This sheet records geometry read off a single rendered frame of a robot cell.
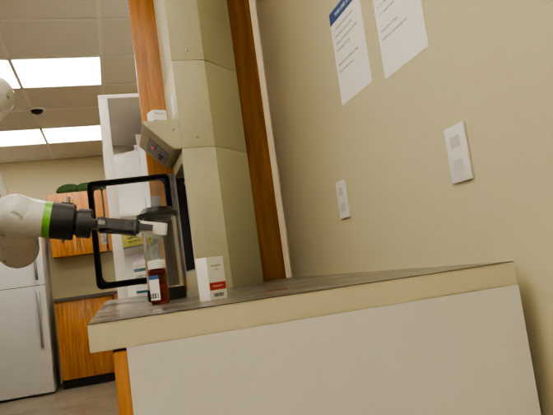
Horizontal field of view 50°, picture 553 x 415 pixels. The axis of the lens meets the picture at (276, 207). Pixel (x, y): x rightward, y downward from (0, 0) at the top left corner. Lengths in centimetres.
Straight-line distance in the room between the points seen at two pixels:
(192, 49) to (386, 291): 133
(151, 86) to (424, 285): 166
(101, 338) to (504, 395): 65
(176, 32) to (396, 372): 146
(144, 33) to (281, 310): 176
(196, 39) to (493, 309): 141
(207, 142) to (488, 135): 108
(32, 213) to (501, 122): 107
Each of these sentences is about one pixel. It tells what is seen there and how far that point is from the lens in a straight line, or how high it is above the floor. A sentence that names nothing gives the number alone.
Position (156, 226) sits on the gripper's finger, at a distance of 152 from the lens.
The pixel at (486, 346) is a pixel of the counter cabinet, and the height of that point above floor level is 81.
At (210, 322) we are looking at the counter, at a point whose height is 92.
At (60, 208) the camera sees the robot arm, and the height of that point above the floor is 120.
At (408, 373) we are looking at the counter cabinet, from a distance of 100.
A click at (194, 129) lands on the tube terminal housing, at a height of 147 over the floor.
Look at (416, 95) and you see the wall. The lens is 138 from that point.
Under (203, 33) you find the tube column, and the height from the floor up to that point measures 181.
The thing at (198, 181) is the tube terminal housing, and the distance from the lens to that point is 197.
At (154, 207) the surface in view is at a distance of 156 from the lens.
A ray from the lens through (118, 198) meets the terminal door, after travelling 228.
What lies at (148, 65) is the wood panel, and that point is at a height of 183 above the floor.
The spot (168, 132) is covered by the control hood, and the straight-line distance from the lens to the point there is 199.
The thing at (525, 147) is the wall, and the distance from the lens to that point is 109.
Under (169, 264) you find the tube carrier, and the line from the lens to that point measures 154.
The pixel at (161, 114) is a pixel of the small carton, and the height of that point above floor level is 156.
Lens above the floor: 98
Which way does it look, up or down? 6 degrees up
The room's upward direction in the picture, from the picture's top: 8 degrees counter-clockwise
